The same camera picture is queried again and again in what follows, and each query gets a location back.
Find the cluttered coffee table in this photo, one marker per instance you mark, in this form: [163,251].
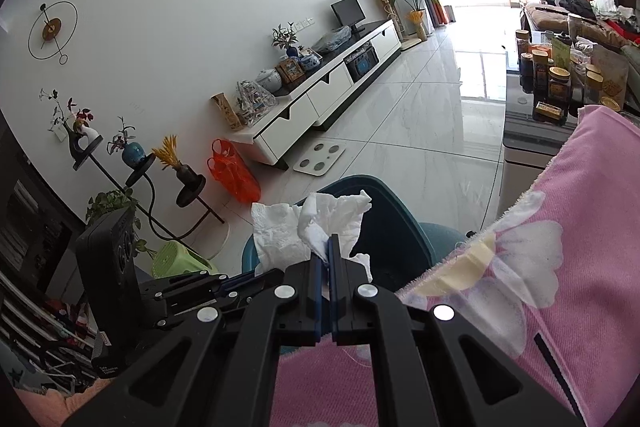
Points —
[560,77]

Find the black tiered plant stand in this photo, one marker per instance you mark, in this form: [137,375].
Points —
[190,192]

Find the small potted plant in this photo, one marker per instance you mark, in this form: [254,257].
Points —
[285,38]

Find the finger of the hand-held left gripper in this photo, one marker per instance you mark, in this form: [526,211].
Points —
[185,285]
[235,289]

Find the blue and white porcelain jar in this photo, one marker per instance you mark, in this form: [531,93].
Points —
[310,59]

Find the dark shelf unit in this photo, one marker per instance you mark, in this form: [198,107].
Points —
[30,257]

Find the dark vase with yellow wheat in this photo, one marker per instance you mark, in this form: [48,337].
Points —
[185,172]

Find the pile of clothes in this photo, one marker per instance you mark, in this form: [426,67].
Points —
[607,9]

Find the person's left forearm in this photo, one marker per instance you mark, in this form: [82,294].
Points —
[55,402]

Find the pink floral printed blanket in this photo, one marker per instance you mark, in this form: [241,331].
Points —
[565,297]

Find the green plastic stool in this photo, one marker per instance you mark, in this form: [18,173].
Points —
[180,259]

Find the white tissue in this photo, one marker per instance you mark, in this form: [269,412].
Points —
[280,232]

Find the green floor plant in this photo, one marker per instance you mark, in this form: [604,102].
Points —
[112,202]

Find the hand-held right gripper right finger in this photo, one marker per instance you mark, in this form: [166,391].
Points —
[334,302]

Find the white bathroom scale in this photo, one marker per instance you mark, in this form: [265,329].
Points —
[317,159]

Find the green and brown sofa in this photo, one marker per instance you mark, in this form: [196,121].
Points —
[550,19]

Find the teal plastic bin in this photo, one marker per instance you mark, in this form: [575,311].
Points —
[395,232]

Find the black computer monitor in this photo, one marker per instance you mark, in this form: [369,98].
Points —
[347,12]

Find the white ceramic jar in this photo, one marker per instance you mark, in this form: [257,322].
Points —
[270,81]

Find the glass ship model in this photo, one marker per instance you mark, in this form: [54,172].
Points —
[255,104]

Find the patterned gift box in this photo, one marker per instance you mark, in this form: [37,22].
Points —
[227,112]

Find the plastic wrapped bundle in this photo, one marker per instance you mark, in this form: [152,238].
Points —
[331,41]

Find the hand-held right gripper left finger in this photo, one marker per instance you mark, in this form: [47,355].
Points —
[316,302]

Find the blue vase with plant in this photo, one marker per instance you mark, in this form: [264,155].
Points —
[132,154]

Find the glass coffee table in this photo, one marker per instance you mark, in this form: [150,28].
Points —
[530,127]

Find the orange plastic bag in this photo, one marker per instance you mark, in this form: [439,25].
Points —
[232,177]

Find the white vase with red leaves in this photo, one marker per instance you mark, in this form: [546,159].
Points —
[90,134]

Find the framed picture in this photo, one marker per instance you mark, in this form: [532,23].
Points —
[291,71]

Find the white low media cabinet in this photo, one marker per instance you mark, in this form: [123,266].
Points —
[330,87]

